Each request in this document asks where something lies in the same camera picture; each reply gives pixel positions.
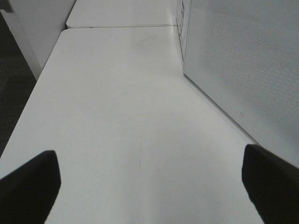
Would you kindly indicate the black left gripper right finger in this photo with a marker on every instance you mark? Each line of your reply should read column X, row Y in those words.
column 272, row 185

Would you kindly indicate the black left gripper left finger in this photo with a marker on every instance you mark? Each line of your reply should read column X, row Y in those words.
column 28, row 194

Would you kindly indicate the white microwave door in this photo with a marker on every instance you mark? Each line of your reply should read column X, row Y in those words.
column 244, row 54

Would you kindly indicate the white microwave oven body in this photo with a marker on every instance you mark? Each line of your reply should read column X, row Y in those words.
column 182, row 19

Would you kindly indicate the white adjacent table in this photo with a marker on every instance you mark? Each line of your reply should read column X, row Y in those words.
column 122, row 13

